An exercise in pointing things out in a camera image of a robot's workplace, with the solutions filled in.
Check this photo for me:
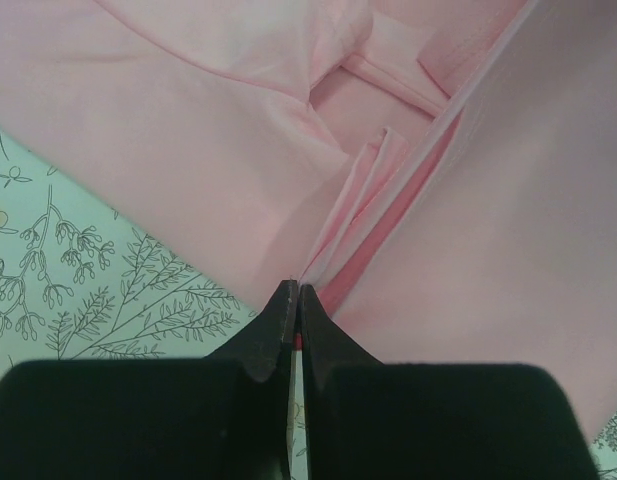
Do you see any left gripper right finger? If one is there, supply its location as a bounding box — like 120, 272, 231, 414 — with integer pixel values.
298, 285, 598, 480

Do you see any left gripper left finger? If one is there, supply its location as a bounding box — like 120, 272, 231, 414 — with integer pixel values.
0, 280, 294, 479

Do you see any pink t shirt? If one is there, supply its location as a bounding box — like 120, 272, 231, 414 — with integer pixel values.
0, 1, 617, 436

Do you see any floral table mat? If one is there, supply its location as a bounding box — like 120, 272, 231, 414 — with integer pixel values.
0, 122, 617, 480

